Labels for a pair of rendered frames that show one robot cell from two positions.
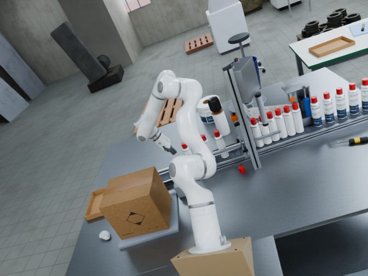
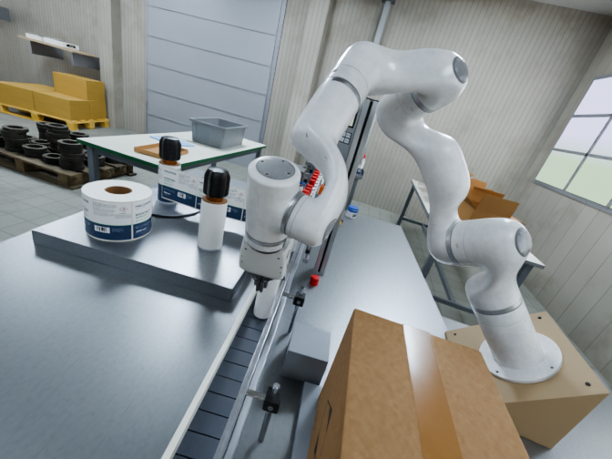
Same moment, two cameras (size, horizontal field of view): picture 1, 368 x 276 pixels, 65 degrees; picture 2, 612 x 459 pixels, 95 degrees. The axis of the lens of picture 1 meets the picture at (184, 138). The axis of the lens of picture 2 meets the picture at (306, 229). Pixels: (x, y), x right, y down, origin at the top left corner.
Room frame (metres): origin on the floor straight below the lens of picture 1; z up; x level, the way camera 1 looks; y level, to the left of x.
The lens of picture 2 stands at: (1.61, 0.64, 1.45)
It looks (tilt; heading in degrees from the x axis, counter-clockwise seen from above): 24 degrees down; 263
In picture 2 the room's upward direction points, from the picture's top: 15 degrees clockwise
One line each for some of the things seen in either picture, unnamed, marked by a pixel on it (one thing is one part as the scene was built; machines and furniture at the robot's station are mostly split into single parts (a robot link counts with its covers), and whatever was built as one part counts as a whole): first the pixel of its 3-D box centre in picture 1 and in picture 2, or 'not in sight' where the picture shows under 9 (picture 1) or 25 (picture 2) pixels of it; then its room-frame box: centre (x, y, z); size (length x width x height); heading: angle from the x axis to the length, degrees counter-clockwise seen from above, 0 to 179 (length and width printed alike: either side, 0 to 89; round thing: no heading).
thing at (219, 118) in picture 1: (218, 116); (213, 209); (1.82, -0.29, 1.03); 0.09 x 0.09 x 0.30
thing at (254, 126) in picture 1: (256, 132); not in sight; (1.51, -0.43, 0.98); 0.05 x 0.05 x 0.20
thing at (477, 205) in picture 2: not in sight; (480, 213); (-0.03, -1.48, 0.97); 0.51 x 0.42 x 0.37; 170
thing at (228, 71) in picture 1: (243, 122); (341, 197); (1.39, -0.34, 1.16); 0.04 x 0.04 x 0.67; 81
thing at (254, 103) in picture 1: (247, 103); (168, 201); (2.10, -0.59, 0.89); 0.31 x 0.31 x 0.01
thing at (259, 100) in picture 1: (261, 109); not in sight; (1.41, -0.47, 1.18); 0.04 x 0.04 x 0.21
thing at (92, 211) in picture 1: (108, 199); not in sight; (1.70, 0.66, 0.85); 0.30 x 0.26 x 0.04; 81
